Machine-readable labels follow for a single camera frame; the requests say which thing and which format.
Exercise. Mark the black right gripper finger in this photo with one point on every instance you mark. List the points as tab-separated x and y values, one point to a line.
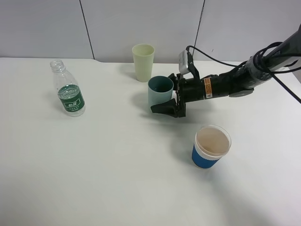
167	108
174	79

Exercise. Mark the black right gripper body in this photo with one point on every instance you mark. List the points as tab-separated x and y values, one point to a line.
189	90

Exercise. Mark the teal blue plastic cup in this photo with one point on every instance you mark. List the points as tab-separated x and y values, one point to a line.
160	89

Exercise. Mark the clear green-label water bottle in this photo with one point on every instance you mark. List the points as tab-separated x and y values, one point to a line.
67	89

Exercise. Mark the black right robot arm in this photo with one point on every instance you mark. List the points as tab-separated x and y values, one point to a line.
238	82

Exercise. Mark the pale yellow plastic cup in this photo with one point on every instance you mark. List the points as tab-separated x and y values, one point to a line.
143	56

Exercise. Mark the blue sleeved paper cup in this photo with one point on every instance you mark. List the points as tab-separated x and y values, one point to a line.
210	145

